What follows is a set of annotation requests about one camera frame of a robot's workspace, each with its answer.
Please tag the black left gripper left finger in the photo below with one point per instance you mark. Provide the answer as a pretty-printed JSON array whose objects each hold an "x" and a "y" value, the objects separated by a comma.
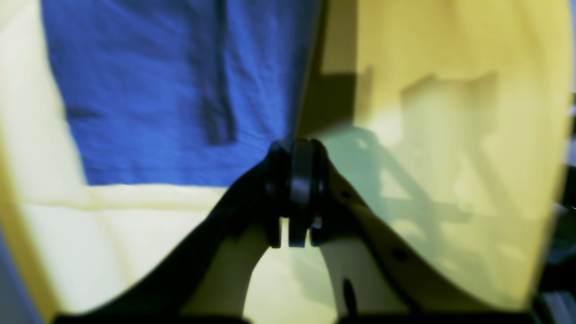
[{"x": 206, "y": 276}]

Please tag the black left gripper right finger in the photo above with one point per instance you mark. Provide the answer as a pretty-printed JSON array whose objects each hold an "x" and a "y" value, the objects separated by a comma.
[{"x": 376, "y": 275}]

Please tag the blue grey T-shirt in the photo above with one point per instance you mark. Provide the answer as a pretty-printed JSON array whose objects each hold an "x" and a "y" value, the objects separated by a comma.
[{"x": 184, "y": 92}]

